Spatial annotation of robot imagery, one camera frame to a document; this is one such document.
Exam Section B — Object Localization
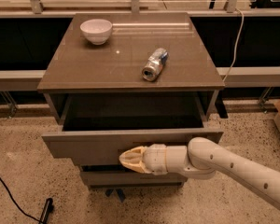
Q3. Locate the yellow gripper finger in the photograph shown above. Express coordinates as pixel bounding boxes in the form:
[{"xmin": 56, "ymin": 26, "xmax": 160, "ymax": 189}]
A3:
[
  {"xmin": 119, "ymin": 146, "xmax": 147, "ymax": 160},
  {"xmin": 121, "ymin": 161, "xmax": 151, "ymax": 174}
]

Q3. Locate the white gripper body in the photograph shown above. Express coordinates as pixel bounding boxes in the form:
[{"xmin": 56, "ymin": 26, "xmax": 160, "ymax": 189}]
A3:
[{"xmin": 142, "ymin": 144, "xmax": 167, "ymax": 175}]

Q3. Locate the grey top drawer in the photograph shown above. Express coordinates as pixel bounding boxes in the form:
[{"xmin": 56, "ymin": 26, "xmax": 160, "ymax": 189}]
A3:
[{"xmin": 43, "ymin": 93, "xmax": 222, "ymax": 166}]

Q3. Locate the grey drawer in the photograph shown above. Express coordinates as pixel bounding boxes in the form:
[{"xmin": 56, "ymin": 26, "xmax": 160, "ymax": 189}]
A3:
[
  {"xmin": 43, "ymin": 93, "xmax": 222, "ymax": 166},
  {"xmin": 80, "ymin": 165, "xmax": 187, "ymax": 189}
]

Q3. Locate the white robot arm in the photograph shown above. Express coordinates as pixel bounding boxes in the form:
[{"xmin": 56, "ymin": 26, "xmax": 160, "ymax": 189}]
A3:
[{"xmin": 119, "ymin": 137, "xmax": 280, "ymax": 210}]

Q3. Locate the grey lower drawer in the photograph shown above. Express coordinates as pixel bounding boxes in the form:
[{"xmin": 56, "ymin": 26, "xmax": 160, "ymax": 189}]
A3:
[{"xmin": 80, "ymin": 165, "xmax": 187, "ymax": 189}]

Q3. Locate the grey drawer cabinet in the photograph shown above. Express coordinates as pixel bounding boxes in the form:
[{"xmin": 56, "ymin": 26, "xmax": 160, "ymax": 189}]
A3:
[{"xmin": 37, "ymin": 13, "xmax": 224, "ymax": 119}]

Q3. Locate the silver blue drink can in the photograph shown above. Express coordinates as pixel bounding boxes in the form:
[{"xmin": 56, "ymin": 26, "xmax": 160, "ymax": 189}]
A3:
[{"xmin": 142, "ymin": 48, "xmax": 168, "ymax": 82}]

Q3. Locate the white ceramic bowl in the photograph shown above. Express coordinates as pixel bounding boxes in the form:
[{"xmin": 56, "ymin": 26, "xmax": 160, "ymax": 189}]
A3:
[{"xmin": 80, "ymin": 19, "xmax": 113, "ymax": 45}]

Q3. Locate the black floor bracket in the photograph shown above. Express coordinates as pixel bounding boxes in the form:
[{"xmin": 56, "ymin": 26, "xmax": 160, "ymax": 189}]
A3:
[{"xmin": 38, "ymin": 198, "xmax": 54, "ymax": 224}]

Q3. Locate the black floor cable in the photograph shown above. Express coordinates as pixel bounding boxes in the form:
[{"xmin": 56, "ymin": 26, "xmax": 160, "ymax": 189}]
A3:
[{"xmin": 0, "ymin": 170, "xmax": 45, "ymax": 224}]

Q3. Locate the white hanging cable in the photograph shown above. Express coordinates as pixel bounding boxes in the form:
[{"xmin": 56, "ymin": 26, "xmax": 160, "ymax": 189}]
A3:
[{"xmin": 222, "ymin": 7, "xmax": 245, "ymax": 83}]

